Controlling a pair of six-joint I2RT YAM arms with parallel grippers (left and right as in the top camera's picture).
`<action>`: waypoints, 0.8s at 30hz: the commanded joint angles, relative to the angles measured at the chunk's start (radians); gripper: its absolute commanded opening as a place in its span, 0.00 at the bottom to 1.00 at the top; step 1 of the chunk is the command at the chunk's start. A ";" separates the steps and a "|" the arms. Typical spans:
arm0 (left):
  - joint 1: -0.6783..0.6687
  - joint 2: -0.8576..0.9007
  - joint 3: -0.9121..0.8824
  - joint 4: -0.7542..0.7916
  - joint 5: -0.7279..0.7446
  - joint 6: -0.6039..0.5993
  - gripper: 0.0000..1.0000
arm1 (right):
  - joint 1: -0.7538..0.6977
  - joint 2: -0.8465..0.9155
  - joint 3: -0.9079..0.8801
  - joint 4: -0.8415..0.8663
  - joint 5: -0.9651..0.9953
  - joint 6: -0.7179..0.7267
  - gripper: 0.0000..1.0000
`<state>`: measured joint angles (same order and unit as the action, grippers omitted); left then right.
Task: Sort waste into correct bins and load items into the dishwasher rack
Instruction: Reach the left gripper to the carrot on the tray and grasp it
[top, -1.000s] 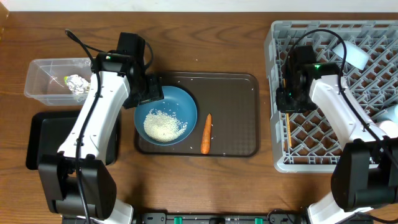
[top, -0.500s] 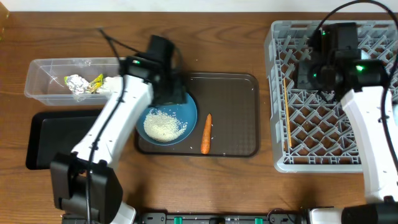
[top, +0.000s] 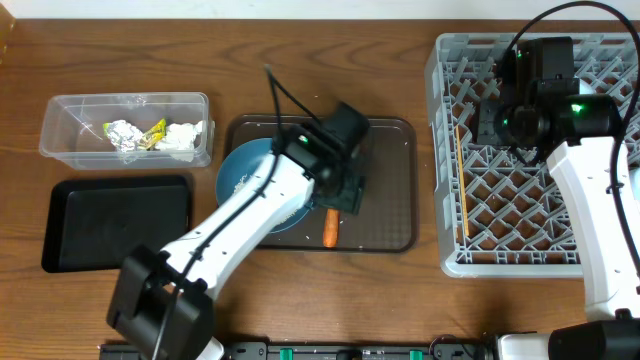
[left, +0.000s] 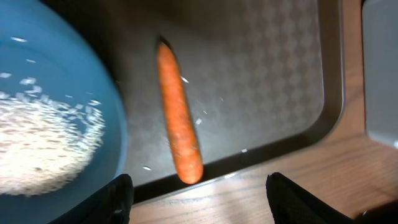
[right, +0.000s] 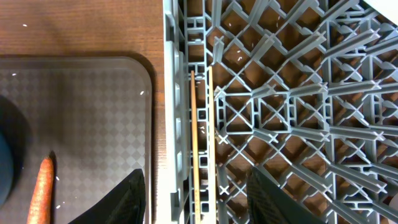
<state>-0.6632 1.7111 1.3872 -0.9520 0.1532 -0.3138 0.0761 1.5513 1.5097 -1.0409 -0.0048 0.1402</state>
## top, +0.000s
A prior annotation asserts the black bin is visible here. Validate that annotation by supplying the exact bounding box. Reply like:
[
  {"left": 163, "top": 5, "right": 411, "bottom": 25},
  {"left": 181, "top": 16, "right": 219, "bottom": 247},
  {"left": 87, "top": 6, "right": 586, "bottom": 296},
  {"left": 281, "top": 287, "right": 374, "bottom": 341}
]
[{"left": 41, "top": 175, "right": 191, "bottom": 273}]

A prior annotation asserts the dark blue plate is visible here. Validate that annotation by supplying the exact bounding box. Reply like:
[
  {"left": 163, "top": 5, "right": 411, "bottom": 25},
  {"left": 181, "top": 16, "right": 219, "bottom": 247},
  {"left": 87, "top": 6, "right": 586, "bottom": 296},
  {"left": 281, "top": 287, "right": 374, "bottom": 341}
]
[{"left": 216, "top": 138, "right": 314, "bottom": 239}]

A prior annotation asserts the aluminium foil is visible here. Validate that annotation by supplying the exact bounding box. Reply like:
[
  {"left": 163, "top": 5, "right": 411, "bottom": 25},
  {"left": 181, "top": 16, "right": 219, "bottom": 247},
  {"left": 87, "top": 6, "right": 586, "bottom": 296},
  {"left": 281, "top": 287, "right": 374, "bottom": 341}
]
[{"left": 103, "top": 119, "right": 143, "bottom": 152}]

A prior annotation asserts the grey dishwasher rack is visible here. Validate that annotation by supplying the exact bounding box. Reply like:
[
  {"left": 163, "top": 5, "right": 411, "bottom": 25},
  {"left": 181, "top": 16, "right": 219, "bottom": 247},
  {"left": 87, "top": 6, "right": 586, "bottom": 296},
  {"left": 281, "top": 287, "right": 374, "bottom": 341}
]
[{"left": 425, "top": 33, "right": 639, "bottom": 278}]

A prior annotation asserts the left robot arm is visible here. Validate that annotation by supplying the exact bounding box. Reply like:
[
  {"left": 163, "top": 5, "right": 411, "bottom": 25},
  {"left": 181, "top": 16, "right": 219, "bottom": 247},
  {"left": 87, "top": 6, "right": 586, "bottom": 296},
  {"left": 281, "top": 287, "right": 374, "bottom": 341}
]
[{"left": 106, "top": 102, "right": 370, "bottom": 360}]

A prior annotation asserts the yellow green snack wrapper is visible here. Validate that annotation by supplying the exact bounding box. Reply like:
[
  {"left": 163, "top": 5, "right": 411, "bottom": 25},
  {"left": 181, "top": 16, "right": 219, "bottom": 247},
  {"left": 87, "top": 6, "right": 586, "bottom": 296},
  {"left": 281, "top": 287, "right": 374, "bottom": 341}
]
[{"left": 138, "top": 118, "right": 167, "bottom": 150}]

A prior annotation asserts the clear plastic bin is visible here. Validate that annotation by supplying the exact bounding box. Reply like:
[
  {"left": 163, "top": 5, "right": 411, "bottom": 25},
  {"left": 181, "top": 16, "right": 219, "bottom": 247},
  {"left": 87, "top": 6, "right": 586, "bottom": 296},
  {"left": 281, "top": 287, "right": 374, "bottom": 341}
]
[{"left": 39, "top": 92, "right": 215, "bottom": 170}]

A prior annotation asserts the wooden chopstick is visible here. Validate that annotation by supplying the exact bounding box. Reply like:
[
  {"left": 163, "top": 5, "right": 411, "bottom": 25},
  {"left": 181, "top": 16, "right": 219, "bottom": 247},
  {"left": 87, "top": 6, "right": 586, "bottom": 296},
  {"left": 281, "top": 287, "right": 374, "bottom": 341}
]
[{"left": 454, "top": 125, "right": 469, "bottom": 240}]

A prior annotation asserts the white crumpled tissue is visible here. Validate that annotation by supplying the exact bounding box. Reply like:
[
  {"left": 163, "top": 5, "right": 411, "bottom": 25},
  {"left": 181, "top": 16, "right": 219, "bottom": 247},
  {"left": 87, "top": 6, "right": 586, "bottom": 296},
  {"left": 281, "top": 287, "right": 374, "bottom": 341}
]
[{"left": 154, "top": 121, "right": 204, "bottom": 162}]

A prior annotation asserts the dark brown serving tray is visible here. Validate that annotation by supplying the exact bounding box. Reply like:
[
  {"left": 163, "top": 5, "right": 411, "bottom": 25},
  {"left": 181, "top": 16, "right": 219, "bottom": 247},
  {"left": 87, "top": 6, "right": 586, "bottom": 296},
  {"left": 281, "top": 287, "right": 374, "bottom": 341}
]
[{"left": 215, "top": 115, "right": 418, "bottom": 253}]

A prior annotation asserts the orange carrot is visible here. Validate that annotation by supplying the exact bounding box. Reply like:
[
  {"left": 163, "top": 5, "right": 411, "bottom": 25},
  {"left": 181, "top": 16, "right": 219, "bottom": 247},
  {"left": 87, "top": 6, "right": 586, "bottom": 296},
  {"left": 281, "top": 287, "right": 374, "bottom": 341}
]
[{"left": 323, "top": 209, "right": 340, "bottom": 248}]

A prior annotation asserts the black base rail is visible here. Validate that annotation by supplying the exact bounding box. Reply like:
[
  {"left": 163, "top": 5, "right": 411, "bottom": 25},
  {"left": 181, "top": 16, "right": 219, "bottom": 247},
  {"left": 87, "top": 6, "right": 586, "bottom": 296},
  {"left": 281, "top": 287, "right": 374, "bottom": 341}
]
[{"left": 99, "top": 329, "right": 501, "bottom": 360}]

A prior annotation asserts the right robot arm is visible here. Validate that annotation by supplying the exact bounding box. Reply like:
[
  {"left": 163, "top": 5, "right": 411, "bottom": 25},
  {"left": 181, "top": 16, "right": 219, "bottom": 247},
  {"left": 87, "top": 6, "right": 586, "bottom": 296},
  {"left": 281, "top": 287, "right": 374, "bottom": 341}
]
[{"left": 471, "top": 35, "right": 639, "bottom": 359}]

